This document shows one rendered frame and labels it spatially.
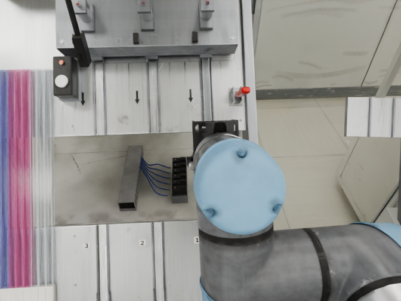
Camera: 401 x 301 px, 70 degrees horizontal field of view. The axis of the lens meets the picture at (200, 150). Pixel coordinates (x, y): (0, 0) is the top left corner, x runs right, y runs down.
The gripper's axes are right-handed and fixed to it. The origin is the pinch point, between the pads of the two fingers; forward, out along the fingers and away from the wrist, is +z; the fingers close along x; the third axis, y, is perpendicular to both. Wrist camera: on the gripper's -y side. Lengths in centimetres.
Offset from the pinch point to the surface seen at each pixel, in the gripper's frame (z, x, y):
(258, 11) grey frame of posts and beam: 12.5, -13.2, 31.4
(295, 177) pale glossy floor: 119, -63, -35
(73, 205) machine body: 31, 41, -19
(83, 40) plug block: -13.2, 18.9, 19.4
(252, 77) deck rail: 2.6, -9.4, 15.1
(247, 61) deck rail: 3.2, -8.7, 18.6
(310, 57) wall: 176, -97, 49
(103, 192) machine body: 35, 33, -17
